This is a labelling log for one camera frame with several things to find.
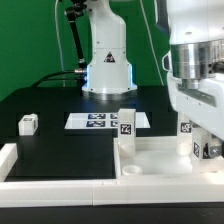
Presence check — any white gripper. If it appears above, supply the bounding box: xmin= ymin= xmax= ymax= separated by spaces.
xmin=167 ymin=72 xmax=224 ymax=159

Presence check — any white square tabletop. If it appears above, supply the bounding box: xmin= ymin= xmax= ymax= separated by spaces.
xmin=114 ymin=136 xmax=224 ymax=176

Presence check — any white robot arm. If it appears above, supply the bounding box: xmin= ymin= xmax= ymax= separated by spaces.
xmin=82 ymin=0 xmax=224 ymax=159

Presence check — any white U-shaped obstacle fence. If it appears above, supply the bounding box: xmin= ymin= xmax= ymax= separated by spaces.
xmin=0 ymin=143 xmax=224 ymax=208

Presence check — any white sheet with tags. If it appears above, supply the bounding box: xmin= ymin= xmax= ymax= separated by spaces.
xmin=64 ymin=112 xmax=152 ymax=130

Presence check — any black cable on table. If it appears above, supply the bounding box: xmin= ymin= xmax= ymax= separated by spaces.
xmin=31 ymin=68 xmax=88 ymax=88

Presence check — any white hanging cable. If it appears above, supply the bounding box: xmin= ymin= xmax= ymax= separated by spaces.
xmin=54 ymin=0 xmax=66 ymax=88

